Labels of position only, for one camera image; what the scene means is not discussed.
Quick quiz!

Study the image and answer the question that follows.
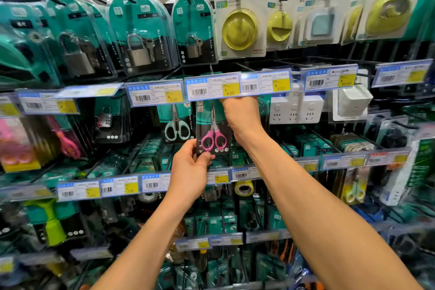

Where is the person's right hand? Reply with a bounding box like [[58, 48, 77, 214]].
[[220, 96, 270, 146]]

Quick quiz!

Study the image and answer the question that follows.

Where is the person's left hand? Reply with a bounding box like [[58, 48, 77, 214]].
[[168, 139, 216, 204]]

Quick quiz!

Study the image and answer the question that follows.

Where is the pink scissors blister pack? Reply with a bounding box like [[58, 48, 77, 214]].
[[196, 100, 234, 156]]

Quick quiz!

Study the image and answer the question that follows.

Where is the person's left forearm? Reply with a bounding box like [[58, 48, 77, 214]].
[[91, 195, 205, 290]]

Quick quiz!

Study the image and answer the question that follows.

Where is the person's right forearm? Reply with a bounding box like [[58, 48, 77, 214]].
[[238, 130, 423, 290]]

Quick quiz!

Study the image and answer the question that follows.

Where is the teal scissors blister pack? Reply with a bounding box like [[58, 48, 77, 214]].
[[157, 103, 196, 144]]

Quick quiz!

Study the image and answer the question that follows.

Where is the yellow tape roll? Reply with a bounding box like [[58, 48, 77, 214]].
[[234, 180, 255, 197]]

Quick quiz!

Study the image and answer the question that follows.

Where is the stack of teal packets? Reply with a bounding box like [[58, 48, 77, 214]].
[[134, 136, 164, 175], [295, 134, 334, 158]]

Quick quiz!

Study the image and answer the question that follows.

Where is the white tape roll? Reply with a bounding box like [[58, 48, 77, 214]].
[[137, 192, 159, 204]]

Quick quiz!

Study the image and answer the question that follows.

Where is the row of price labels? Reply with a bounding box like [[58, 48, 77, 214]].
[[0, 59, 434, 119], [55, 148, 411, 203]]

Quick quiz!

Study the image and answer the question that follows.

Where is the clear price tag holder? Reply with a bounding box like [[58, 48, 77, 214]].
[[210, 233, 244, 247], [246, 230, 292, 244], [175, 237, 211, 253]]

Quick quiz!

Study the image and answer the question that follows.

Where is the white power socket adapter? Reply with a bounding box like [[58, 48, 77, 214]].
[[270, 94, 325, 125]]

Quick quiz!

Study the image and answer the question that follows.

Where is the combination lock pack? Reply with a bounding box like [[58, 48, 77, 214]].
[[94, 96, 132, 144]]

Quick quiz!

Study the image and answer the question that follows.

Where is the small padlock teal pack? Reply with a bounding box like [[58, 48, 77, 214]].
[[171, 0, 218, 66]]

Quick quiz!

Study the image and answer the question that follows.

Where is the yellow round light pack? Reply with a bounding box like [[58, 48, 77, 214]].
[[213, 0, 269, 60]]

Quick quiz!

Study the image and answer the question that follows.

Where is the large padlock teal pack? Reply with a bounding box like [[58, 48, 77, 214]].
[[108, 0, 174, 75]]

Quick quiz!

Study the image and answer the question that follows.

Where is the pink pliers pack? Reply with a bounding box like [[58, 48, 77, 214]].
[[44, 115, 83, 160]]

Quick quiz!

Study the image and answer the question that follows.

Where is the yellow smiling light pack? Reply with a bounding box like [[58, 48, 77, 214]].
[[266, 0, 300, 51]]

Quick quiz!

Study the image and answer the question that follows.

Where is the yellow scissors pack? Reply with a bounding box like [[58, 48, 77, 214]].
[[341, 167, 370, 206]]

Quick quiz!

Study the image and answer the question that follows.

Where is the white cube plug adapter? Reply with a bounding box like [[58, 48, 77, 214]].
[[332, 69, 374, 122]]

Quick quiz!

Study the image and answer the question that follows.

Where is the medium padlock teal pack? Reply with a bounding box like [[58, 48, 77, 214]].
[[44, 0, 118, 82]]

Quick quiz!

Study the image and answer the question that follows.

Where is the blue square light pack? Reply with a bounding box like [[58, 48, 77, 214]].
[[298, 0, 351, 46]]

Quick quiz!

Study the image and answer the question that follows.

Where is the black plug pack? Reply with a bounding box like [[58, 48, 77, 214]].
[[373, 116, 409, 150]]

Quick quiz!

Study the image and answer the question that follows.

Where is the pink and yellow pack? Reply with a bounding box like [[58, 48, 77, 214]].
[[0, 117, 42, 173]]

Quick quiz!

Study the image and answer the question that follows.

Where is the yellow oval light pack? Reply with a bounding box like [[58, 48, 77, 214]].
[[341, 0, 372, 46]]

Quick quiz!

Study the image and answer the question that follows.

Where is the green and white box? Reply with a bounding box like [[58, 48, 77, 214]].
[[380, 140, 435, 207]]

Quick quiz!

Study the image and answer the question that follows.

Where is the teal tape measure pack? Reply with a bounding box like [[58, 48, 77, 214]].
[[0, 1, 62, 89]]

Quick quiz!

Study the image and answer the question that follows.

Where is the teal edge pack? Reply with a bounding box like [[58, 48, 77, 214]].
[[404, 0, 435, 43]]

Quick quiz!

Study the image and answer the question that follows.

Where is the green handled tool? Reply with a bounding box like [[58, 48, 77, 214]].
[[24, 198, 67, 247]]

